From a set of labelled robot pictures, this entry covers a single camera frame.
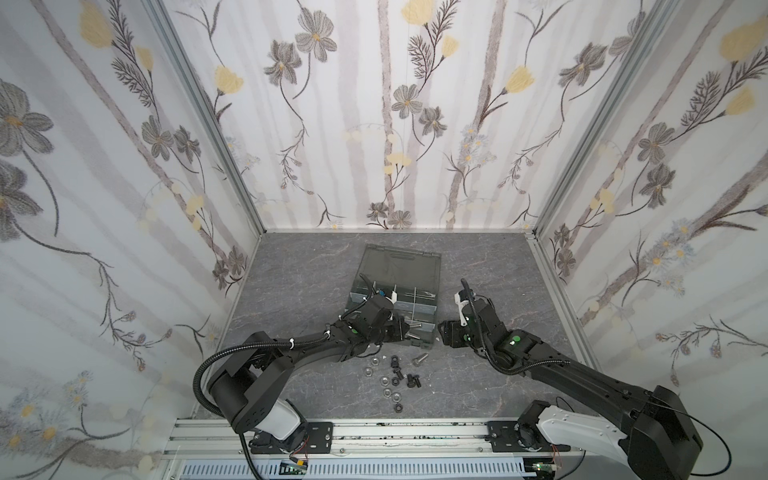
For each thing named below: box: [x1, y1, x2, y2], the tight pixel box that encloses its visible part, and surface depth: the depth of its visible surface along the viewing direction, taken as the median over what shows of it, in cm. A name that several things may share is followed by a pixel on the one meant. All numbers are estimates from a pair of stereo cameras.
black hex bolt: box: [407, 373, 422, 388], surface depth 85 cm
